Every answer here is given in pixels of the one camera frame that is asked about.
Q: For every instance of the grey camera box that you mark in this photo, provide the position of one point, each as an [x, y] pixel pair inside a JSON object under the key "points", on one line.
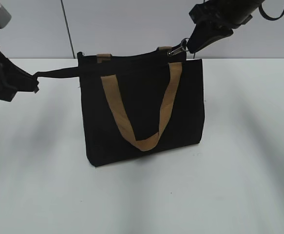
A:
{"points": [[0, 12]]}

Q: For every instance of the black tote bag tan handles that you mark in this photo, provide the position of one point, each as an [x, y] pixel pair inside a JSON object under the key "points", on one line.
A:
{"points": [[138, 105]]}

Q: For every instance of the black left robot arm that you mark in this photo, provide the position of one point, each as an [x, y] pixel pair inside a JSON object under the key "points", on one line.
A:
{"points": [[12, 78]]}

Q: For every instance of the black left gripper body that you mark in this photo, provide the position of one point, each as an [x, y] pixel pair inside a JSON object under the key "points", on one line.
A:
{"points": [[10, 79]]}

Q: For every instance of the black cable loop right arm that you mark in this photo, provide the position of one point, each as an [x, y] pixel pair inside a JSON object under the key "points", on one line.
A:
{"points": [[272, 10]]}

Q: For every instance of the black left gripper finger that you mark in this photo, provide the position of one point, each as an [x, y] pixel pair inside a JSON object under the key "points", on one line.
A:
{"points": [[29, 83]]}

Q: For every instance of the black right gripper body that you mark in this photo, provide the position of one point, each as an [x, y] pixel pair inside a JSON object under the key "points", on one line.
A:
{"points": [[229, 13]]}

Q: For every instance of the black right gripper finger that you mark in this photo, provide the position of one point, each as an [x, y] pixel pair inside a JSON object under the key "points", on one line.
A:
{"points": [[205, 34]]}

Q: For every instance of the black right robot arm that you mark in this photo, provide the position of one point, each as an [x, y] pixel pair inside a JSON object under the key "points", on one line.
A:
{"points": [[216, 19]]}

